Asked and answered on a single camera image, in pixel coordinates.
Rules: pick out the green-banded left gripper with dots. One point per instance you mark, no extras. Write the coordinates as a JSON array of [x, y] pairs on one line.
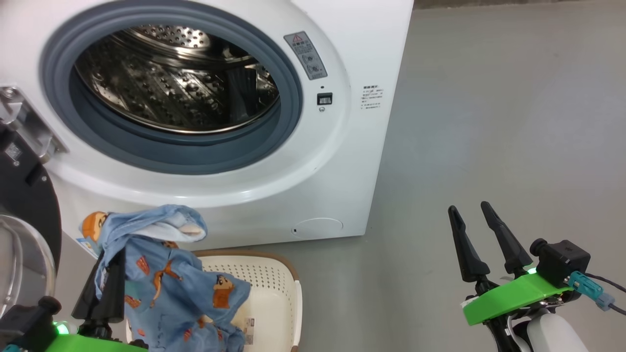
[[93, 342]]

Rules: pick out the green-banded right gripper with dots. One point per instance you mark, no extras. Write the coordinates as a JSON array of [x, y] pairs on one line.
[[508, 296]]

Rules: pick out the black round glass washer door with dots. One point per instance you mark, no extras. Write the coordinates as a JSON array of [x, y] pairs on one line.
[[29, 205]]

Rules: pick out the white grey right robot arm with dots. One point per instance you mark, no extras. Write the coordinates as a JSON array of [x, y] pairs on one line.
[[552, 337]]

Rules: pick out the grey rubber door gasket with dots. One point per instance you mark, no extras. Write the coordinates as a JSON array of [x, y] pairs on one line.
[[195, 151]]

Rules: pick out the white Hisense washing machine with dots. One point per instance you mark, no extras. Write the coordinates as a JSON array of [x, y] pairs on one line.
[[332, 161]]

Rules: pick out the stainless steel washing machine drum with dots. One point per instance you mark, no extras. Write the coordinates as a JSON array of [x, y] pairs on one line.
[[161, 83]]

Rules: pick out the black door latch slot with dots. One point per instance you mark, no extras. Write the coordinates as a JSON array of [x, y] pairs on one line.
[[324, 98]]

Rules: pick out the basket product label sticker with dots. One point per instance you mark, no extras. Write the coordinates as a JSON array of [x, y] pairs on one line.
[[249, 330]]

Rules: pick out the cream perforated laundry basket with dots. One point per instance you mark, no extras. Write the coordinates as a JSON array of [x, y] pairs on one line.
[[274, 298]]

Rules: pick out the round white filter cover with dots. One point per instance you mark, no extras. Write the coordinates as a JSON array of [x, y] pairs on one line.
[[318, 229]]

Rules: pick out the printed text notice label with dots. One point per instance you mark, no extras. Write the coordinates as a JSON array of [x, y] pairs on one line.
[[372, 97]]

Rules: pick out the grey warning sticker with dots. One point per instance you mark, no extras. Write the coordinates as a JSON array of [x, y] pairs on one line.
[[305, 54]]

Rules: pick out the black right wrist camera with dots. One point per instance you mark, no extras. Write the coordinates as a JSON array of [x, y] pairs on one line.
[[562, 259]]

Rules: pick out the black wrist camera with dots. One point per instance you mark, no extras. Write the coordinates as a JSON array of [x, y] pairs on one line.
[[24, 322], [562, 259]]

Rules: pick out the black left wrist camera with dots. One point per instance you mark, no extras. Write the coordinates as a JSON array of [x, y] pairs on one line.
[[24, 322]]

